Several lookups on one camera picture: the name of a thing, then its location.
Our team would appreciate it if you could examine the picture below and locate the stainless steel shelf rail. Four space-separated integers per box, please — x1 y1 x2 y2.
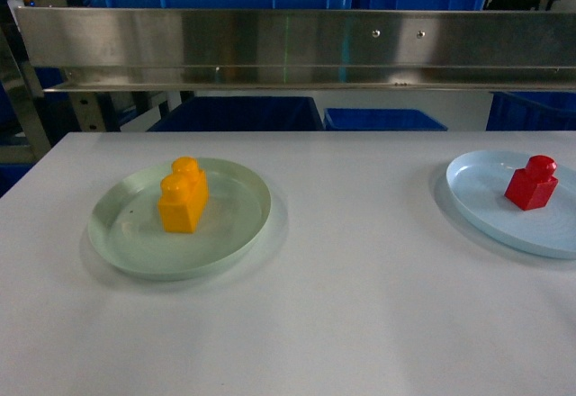
16 7 575 92

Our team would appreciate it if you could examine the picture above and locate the metal rack upright post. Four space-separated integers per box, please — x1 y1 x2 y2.
1 6 51 163

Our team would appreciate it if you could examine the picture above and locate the lower left blue bin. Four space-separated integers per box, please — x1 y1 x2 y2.
149 96 323 132

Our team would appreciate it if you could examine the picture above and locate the lower right blue bin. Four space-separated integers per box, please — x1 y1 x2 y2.
486 92 575 131

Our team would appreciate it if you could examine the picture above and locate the light green round plate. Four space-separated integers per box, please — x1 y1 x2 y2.
87 157 272 281

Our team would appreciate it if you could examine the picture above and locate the light blue round plate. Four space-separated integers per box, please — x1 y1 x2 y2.
445 150 575 260

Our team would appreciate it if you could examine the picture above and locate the yellow two-stud toy block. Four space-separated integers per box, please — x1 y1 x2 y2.
157 157 210 233

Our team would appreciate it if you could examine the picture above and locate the lower middle blue bin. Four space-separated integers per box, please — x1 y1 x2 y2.
324 108 448 131

